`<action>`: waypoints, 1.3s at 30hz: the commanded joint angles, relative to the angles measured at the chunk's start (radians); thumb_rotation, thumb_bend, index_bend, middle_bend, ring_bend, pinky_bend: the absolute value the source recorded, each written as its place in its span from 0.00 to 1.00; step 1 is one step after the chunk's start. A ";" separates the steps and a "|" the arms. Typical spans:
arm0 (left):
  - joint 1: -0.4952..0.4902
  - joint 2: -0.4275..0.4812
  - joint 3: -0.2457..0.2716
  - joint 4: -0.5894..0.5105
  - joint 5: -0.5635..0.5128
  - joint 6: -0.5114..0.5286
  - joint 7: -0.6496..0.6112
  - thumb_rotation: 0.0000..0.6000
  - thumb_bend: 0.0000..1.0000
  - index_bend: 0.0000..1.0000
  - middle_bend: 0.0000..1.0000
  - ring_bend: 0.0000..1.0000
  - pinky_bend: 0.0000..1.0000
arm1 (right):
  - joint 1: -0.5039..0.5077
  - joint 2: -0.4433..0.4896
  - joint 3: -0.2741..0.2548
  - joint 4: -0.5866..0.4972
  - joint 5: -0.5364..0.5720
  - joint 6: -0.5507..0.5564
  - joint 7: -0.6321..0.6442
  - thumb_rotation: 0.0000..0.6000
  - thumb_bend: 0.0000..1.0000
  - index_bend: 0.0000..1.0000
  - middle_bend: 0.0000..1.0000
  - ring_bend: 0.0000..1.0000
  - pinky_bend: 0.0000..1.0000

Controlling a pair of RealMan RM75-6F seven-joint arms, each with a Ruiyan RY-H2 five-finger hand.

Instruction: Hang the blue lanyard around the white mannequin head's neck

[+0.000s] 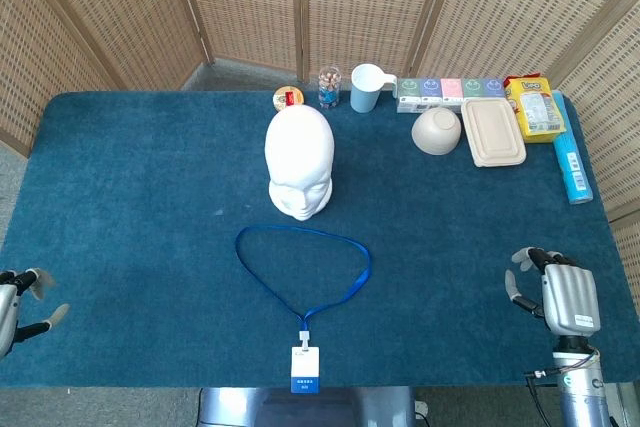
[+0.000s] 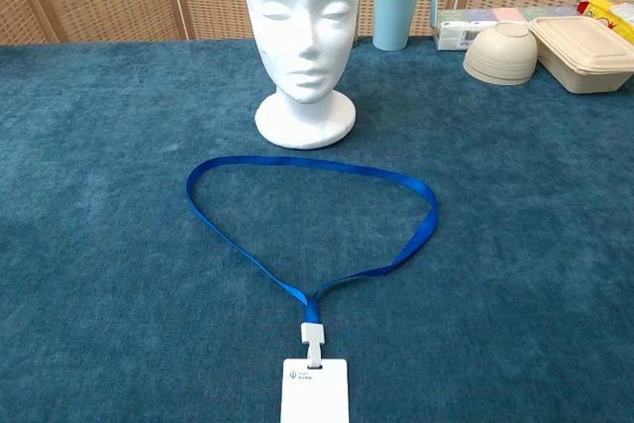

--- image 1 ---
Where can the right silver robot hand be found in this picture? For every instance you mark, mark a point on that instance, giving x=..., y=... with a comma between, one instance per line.
x=570, y=297

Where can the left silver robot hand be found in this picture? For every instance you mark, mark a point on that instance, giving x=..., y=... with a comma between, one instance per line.
x=9, y=297

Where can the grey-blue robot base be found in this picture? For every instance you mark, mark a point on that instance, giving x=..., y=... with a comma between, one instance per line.
x=300, y=409

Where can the blue roll with barcode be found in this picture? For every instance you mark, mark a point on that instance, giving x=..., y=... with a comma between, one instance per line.
x=572, y=162

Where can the blue table cloth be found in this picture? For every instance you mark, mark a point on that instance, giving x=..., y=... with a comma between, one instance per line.
x=150, y=197

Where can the beige lidded lunch box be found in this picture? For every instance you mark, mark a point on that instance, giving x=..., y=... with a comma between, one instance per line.
x=492, y=134

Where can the yellow snack package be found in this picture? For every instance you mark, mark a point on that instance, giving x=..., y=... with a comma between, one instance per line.
x=537, y=109

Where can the beige upturned bowl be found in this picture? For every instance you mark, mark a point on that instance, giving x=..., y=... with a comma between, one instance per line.
x=436, y=132

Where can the multicolour tissue packet bundle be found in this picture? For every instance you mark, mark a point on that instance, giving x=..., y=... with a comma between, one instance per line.
x=450, y=89

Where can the light blue mug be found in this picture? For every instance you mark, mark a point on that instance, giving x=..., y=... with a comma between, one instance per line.
x=363, y=94

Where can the white foam mannequin head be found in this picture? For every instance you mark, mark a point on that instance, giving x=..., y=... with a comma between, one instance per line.
x=299, y=147

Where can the wicker folding screen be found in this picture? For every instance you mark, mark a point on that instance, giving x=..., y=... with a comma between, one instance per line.
x=125, y=7

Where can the clear jar of candies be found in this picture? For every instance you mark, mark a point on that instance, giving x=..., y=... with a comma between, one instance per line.
x=329, y=89

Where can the round can with red label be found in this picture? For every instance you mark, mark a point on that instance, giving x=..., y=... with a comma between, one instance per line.
x=288, y=97

